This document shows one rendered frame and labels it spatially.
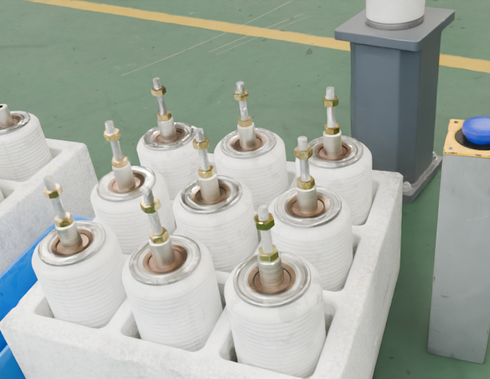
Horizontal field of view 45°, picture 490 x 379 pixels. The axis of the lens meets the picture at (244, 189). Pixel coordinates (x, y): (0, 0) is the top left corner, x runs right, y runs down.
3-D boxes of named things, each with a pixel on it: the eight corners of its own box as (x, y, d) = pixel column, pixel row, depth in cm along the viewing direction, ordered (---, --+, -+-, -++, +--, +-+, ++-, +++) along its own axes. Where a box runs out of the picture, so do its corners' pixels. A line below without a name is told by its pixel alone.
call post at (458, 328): (433, 314, 83) (449, 120, 66) (486, 324, 81) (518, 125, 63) (427, 353, 78) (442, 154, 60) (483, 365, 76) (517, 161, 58)
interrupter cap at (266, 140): (241, 168, 75) (241, 162, 75) (210, 146, 80) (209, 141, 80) (288, 144, 78) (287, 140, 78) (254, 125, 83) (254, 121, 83)
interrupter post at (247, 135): (246, 152, 78) (243, 130, 76) (235, 146, 80) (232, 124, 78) (260, 145, 79) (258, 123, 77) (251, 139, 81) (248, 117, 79)
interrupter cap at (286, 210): (332, 184, 69) (332, 180, 69) (350, 223, 63) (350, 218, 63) (269, 195, 69) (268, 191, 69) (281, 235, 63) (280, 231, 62)
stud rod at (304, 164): (311, 194, 65) (307, 134, 61) (311, 199, 65) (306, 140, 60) (302, 194, 66) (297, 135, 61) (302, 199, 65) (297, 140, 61)
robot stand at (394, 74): (375, 146, 121) (375, 1, 104) (443, 163, 113) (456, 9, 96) (338, 182, 113) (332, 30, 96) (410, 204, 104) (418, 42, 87)
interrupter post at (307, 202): (315, 201, 67) (314, 177, 65) (321, 213, 65) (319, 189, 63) (295, 204, 67) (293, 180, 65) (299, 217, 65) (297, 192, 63)
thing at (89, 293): (138, 383, 71) (98, 274, 61) (64, 380, 73) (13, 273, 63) (158, 322, 79) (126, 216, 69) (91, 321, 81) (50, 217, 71)
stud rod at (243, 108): (245, 137, 78) (237, 85, 73) (241, 134, 78) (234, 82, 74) (251, 134, 78) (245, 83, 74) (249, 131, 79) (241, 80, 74)
